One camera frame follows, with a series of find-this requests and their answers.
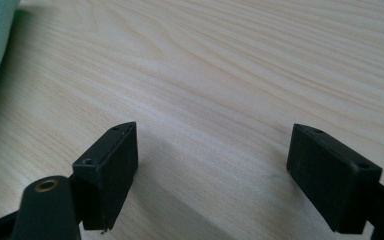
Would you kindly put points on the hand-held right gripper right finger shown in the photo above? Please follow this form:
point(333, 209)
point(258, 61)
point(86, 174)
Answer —
point(333, 180)

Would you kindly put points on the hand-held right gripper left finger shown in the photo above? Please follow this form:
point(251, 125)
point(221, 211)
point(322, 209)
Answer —
point(110, 176)

